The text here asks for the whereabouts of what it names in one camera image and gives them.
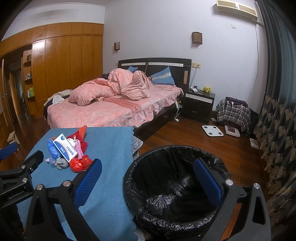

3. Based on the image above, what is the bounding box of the blue plastic bag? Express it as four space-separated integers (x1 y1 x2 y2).
47 138 62 160

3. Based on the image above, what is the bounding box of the grey white tissue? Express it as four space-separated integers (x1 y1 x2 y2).
46 158 69 170

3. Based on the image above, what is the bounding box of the white blue paper box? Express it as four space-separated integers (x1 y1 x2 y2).
53 133 78 162

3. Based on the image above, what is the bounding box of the red plastic bag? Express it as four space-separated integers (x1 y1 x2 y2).
69 155 93 173

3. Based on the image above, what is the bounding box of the red cloth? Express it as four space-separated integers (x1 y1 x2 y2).
67 131 88 153

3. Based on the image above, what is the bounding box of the orange foam net sleeve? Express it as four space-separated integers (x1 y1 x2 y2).
78 125 87 139

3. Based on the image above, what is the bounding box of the white small stool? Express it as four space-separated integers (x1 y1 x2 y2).
7 131 20 145

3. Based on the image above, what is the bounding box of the pink plastic wrapper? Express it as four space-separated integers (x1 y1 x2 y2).
67 136 83 160

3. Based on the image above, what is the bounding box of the blue felt table cloth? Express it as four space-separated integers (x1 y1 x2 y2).
18 127 138 240

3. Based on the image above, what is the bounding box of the clothes pile on bed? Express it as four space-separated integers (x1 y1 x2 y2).
44 89 73 107

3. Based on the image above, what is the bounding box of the black bin with liner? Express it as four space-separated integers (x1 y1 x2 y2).
123 145 231 239

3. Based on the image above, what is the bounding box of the patterned dark curtain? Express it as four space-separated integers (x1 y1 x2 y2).
255 1 295 240

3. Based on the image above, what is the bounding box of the white bathroom scale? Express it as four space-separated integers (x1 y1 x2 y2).
202 125 224 137

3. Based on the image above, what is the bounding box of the wooden wardrobe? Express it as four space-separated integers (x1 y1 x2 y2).
1 22 103 118

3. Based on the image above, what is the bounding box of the plaid bag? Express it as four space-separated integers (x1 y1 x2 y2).
216 97 251 132

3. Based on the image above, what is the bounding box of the pink crumpled duvet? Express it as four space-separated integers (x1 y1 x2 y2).
69 68 152 106

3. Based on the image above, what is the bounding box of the bed with pink sheet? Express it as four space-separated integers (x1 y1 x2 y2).
47 85 183 141

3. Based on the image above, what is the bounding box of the black bedside cabinet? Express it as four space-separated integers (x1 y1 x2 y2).
182 89 215 125

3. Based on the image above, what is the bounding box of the white power strip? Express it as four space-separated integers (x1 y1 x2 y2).
174 101 180 123

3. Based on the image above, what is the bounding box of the yellow plush toy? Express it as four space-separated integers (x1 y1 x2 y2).
201 86 211 93

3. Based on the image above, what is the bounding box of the blue embroidered pillow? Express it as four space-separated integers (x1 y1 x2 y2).
151 67 175 85

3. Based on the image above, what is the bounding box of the black bed headboard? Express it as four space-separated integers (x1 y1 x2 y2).
118 57 192 91

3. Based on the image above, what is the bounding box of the left wall lamp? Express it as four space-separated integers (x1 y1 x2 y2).
114 42 120 52

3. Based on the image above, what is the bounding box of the wall lamp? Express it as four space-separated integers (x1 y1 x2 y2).
114 42 120 52
192 32 203 45

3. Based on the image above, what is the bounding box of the wall power outlet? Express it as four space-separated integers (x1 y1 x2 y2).
192 62 201 69

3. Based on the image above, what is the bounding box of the right wall lamp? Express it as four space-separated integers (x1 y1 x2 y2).
192 32 203 45

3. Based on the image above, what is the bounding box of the wall air conditioner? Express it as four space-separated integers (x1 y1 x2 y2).
216 1 258 23

